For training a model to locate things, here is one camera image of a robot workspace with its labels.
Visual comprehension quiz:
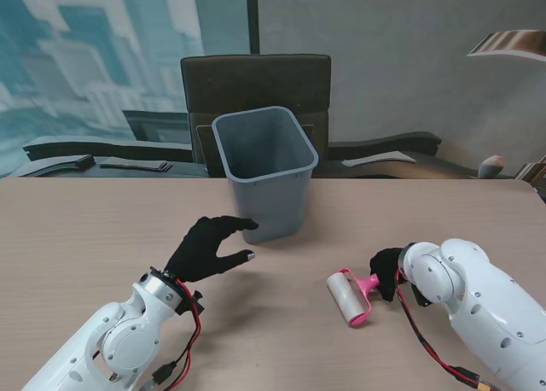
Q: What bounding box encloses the small wooden furniture piece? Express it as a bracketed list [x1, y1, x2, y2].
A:
[514, 154, 546, 183]

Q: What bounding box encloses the light grey sheet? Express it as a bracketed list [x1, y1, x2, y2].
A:
[340, 150, 417, 168]

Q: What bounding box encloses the dark grey back table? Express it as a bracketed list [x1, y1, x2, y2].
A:
[8, 149, 520, 179]

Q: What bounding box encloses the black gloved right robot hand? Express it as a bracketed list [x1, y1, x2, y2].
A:
[369, 248, 406, 303]

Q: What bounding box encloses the dark grey sheet stack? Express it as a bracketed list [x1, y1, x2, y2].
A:
[98, 160, 174, 172]

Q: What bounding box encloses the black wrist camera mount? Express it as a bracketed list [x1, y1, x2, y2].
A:
[411, 283, 433, 309]

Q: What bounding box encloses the curved wooden panel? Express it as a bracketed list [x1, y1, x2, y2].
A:
[466, 29, 546, 63]

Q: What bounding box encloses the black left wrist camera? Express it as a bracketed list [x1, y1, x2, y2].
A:
[177, 289, 205, 318]

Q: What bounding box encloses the red black arm cable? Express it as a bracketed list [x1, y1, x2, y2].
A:
[108, 279, 204, 391]
[394, 271, 498, 391]

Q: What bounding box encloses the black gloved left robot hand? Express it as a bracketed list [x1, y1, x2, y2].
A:
[164, 215, 260, 284]

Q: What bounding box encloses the black vertical window frame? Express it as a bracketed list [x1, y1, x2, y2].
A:
[247, 0, 260, 55]

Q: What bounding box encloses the red black right arm cable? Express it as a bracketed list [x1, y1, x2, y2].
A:
[394, 271, 498, 391]

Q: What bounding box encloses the white lint roll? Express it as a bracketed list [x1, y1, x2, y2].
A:
[326, 271, 370, 324]

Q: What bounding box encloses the dark brown office chair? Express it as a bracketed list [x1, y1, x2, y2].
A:
[180, 53, 332, 178]

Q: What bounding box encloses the grey plastic waste bin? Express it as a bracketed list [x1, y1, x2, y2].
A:
[212, 105, 320, 246]

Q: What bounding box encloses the grey rounded object brown top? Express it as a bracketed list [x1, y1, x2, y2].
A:
[477, 155, 507, 179]

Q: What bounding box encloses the black curved board stack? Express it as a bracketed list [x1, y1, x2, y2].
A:
[21, 135, 194, 162]
[327, 131, 443, 160]

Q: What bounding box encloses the red black left arm cable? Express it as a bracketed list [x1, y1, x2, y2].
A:
[108, 279, 204, 391]

